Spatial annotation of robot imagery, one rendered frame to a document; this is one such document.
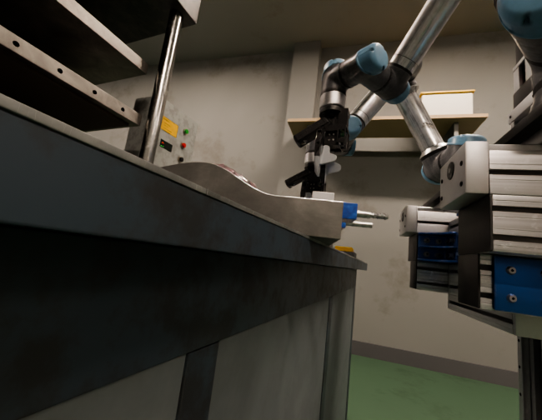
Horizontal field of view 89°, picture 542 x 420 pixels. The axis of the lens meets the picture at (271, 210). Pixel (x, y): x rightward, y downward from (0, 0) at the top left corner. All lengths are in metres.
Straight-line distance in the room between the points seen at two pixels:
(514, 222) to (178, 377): 0.50
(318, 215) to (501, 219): 0.29
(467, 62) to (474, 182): 3.21
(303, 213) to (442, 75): 3.27
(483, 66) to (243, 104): 2.53
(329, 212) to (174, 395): 0.28
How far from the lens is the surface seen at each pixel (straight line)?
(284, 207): 0.40
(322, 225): 0.40
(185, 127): 1.63
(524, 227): 0.56
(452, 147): 1.17
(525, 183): 0.58
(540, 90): 0.73
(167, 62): 1.43
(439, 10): 0.98
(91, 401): 0.23
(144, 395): 0.26
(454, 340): 3.03
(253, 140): 3.38
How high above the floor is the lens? 0.76
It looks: 10 degrees up
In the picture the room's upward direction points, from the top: 7 degrees clockwise
